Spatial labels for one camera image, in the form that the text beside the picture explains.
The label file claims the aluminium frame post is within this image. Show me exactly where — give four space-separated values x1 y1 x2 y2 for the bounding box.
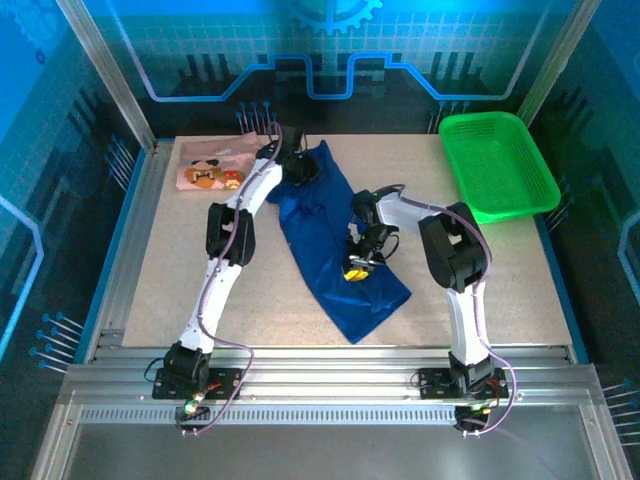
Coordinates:
514 0 604 134
54 0 160 154

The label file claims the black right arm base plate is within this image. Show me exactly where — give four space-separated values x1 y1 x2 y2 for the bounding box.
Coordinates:
416 367 510 401

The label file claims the aluminium frame rail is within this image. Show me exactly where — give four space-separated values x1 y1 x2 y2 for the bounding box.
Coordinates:
29 344 634 480

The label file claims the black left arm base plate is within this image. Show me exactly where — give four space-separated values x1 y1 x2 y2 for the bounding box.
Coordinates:
152 362 245 401

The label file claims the blue t-shirt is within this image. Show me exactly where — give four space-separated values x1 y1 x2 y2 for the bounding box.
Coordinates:
266 139 413 345

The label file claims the green plastic basket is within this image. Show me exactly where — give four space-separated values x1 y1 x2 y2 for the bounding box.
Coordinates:
438 111 561 225

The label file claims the pink pixel-print t-shirt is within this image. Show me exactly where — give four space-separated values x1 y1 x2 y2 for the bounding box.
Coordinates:
175 134 265 192

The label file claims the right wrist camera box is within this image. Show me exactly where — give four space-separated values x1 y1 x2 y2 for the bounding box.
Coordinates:
348 253 387 271

